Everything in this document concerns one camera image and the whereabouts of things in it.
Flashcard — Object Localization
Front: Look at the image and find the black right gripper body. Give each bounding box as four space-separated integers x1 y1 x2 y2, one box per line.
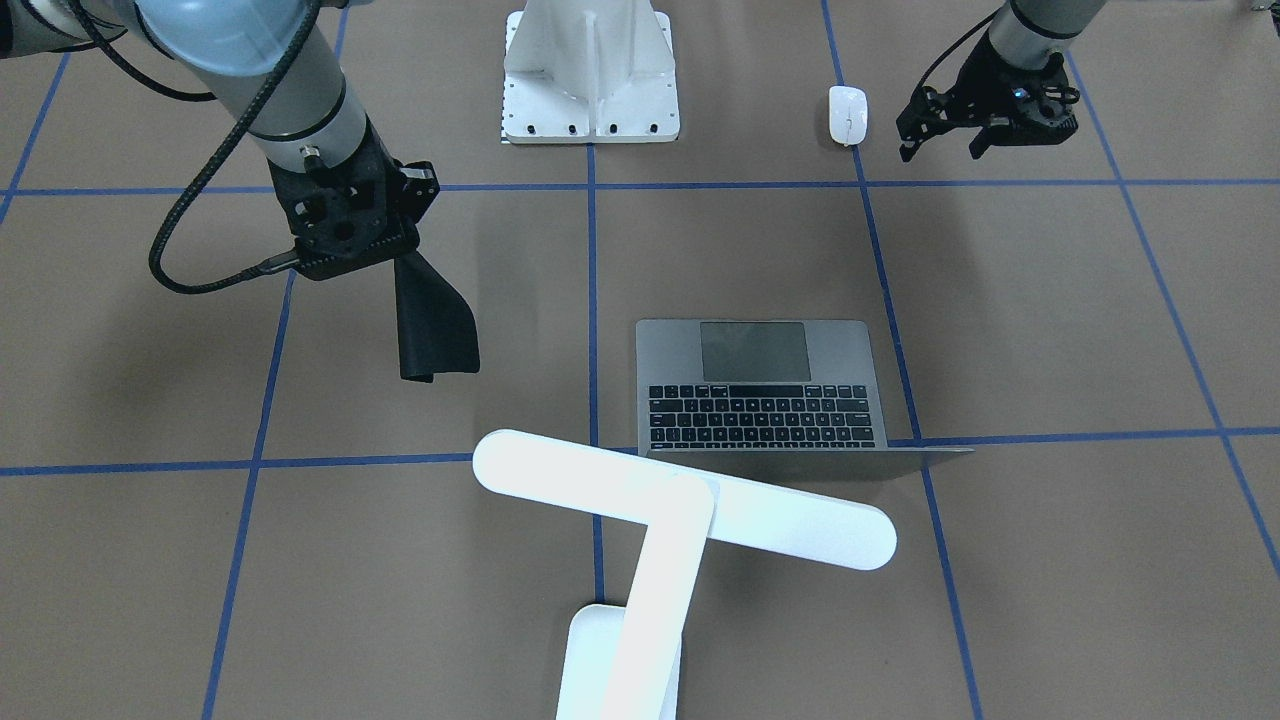
270 126 440 281

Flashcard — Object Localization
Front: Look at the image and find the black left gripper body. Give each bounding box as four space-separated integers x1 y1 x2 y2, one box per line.
905 38 1082 147

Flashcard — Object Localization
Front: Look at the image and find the white computer mouse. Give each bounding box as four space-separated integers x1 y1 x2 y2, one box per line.
827 85 869 147

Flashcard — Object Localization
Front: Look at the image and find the black mouse pad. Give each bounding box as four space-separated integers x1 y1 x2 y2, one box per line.
393 251 481 383

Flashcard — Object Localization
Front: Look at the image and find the silver laptop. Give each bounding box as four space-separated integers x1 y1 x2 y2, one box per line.
635 318 966 483

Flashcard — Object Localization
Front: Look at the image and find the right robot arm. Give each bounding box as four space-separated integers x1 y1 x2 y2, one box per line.
3 1 442 295

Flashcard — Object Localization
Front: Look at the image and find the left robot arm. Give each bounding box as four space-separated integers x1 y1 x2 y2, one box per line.
895 1 1103 161

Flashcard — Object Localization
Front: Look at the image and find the white desk lamp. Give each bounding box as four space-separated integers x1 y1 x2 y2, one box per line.
472 429 897 719

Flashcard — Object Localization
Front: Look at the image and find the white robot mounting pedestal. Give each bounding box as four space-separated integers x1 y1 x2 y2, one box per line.
500 1 681 145

